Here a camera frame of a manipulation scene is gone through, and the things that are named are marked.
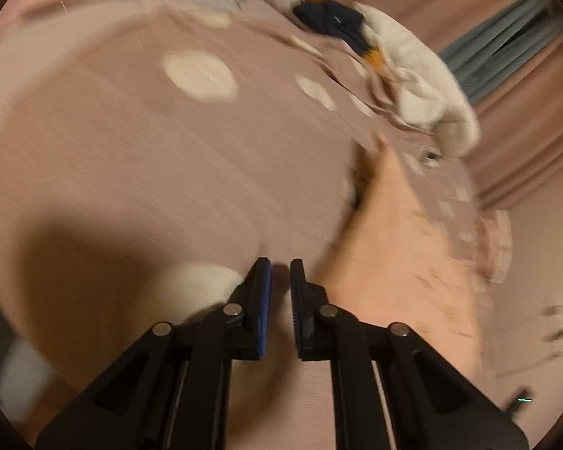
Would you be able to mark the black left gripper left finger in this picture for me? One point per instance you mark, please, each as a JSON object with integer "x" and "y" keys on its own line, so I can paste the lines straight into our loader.
{"x": 170, "y": 389}

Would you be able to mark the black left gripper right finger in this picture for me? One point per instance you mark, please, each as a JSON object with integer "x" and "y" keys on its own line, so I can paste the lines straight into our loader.
{"x": 392, "y": 389}

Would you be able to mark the peach cartoon print shirt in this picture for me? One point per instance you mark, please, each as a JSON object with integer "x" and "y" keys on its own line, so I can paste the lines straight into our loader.
{"x": 393, "y": 264}

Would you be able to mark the folded cream garment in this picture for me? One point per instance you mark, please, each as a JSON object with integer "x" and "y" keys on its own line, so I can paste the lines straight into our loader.
{"x": 504, "y": 246}

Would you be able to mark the pink curtain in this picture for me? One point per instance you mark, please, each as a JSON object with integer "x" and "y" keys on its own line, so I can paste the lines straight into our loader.
{"x": 521, "y": 144}

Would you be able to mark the brown polka dot blanket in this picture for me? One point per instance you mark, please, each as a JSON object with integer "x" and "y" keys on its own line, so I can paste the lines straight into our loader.
{"x": 150, "y": 154}

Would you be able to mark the white fluffy garment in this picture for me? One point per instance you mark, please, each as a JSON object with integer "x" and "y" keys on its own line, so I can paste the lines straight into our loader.
{"x": 424, "y": 91}

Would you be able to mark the teal curtain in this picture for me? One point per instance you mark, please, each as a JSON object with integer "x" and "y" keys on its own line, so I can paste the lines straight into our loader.
{"x": 497, "y": 48}

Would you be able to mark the navy blue garment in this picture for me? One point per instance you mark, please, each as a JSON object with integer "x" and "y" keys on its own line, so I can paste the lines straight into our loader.
{"x": 334, "y": 19}

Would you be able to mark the white wall socket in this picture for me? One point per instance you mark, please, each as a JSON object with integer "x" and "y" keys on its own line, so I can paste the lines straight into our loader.
{"x": 552, "y": 313}

